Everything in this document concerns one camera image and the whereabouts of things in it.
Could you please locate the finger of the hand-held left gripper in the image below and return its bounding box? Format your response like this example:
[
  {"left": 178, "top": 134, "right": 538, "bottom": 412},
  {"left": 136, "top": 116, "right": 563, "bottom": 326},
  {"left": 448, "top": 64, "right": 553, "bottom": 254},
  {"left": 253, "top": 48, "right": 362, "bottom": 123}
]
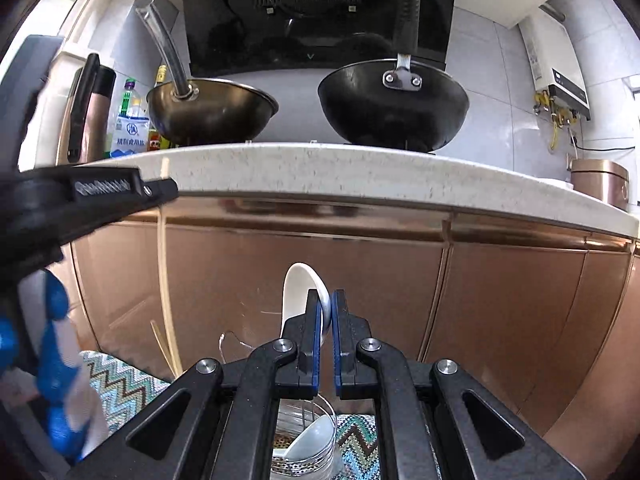
[{"left": 30, "top": 164, "right": 179, "bottom": 257}]

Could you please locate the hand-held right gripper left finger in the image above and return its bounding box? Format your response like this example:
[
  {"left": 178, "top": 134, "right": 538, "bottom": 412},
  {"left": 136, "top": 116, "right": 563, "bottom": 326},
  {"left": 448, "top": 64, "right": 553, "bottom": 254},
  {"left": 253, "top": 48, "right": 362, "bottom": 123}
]
[{"left": 65, "top": 289, "right": 323, "bottom": 480}]

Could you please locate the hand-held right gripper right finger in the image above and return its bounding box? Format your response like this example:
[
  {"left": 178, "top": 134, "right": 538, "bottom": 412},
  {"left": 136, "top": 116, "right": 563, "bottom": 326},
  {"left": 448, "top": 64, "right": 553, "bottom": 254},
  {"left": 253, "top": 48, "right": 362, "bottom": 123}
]
[{"left": 331, "top": 289, "right": 588, "bottom": 480}]

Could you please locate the large white ceramic spoon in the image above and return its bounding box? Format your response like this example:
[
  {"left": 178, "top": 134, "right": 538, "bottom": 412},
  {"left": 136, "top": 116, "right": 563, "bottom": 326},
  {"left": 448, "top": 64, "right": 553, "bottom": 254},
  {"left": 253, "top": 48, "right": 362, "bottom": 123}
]
[{"left": 282, "top": 262, "right": 332, "bottom": 336}]

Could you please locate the blue white salt bag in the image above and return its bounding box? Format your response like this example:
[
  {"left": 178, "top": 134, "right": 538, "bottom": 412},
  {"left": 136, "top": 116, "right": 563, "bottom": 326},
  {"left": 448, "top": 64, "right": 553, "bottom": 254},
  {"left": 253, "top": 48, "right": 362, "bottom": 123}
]
[{"left": 109, "top": 114, "right": 152, "bottom": 159}]

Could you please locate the bronze electric kettle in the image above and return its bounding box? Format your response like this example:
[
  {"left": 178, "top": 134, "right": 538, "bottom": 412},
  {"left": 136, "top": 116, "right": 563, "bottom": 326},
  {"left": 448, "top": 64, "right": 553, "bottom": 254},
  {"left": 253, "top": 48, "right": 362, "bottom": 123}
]
[{"left": 57, "top": 53, "right": 117, "bottom": 166}]

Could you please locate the small white ceramic spoon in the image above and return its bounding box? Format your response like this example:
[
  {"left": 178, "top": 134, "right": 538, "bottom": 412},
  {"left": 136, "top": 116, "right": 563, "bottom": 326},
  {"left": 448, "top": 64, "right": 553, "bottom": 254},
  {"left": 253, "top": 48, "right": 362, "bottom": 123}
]
[{"left": 285, "top": 410, "right": 337, "bottom": 461}]

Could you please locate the green capped clear bottle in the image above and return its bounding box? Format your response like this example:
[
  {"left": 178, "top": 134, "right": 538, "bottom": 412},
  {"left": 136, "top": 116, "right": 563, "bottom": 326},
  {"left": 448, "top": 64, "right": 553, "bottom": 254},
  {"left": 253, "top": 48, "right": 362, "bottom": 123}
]
[{"left": 119, "top": 78, "right": 146, "bottom": 123}]

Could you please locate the white storage box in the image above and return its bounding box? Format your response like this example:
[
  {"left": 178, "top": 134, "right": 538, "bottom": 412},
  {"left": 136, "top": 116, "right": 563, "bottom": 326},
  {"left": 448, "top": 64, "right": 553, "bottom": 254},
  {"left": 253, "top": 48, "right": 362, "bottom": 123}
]
[{"left": 20, "top": 50, "right": 96, "bottom": 171}]

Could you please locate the bronze wok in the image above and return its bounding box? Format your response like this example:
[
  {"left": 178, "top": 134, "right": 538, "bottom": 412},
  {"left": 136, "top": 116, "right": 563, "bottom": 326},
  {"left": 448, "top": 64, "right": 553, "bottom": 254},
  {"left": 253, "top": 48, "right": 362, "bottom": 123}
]
[{"left": 135, "top": 2, "right": 279, "bottom": 148}]

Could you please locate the wooden chopstick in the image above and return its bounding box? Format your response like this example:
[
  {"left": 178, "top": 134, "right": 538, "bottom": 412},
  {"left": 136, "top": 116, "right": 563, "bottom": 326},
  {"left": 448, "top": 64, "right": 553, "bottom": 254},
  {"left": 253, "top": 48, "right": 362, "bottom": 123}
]
[{"left": 150, "top": 321, "right": 173, "bottom": 378}]

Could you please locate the bronze lower cabinet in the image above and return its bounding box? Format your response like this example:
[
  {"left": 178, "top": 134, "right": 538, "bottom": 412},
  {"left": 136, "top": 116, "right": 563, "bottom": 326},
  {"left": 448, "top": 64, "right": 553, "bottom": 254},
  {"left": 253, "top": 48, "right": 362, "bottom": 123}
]
[{"left": 70, "top": 192, "right": 640, "bottom": 480}]

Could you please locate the zigzag patterned cloth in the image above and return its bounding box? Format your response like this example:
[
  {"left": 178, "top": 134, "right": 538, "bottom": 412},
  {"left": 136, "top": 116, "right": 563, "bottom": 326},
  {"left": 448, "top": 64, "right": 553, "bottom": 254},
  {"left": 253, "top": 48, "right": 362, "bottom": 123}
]
[{"left": 80, "top": 350, "right": 383, "bottom": 480}]

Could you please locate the black wok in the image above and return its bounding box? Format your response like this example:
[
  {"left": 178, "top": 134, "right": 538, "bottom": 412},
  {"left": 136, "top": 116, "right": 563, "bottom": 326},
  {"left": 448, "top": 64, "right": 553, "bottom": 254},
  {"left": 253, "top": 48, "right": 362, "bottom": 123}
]
[{"left": 317, "top": 0, "right": 471, "bottom": 153}]

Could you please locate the black range hood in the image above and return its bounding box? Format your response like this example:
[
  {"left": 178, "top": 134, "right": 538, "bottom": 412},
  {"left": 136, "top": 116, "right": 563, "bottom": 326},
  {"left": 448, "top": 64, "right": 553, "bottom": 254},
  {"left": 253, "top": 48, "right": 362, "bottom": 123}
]
[{"left": 181, "top": 0, "right": 458, "bottom": 78}]

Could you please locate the bronze rice cooker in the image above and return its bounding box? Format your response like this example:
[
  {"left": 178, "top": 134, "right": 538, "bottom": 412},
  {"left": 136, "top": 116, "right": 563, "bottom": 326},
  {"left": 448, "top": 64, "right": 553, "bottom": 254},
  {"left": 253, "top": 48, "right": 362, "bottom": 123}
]
[{"left": 570, "top": 159, "right": 630, "bottom": 213}]

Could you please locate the white water heater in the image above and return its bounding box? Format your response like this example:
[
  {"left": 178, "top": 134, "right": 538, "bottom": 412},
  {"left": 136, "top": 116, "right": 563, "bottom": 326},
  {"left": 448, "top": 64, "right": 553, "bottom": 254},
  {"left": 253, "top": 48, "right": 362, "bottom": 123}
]
[{"left": 517, "top": 7, "right": 591, "bottom": 121}]

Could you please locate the black power cable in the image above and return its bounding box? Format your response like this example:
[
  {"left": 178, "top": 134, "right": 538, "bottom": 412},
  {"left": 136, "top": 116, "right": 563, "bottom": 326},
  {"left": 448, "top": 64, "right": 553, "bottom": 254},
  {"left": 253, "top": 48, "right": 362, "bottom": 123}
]
[{"left": 570, "top": 130, "right": 634, "bottom": 154}]

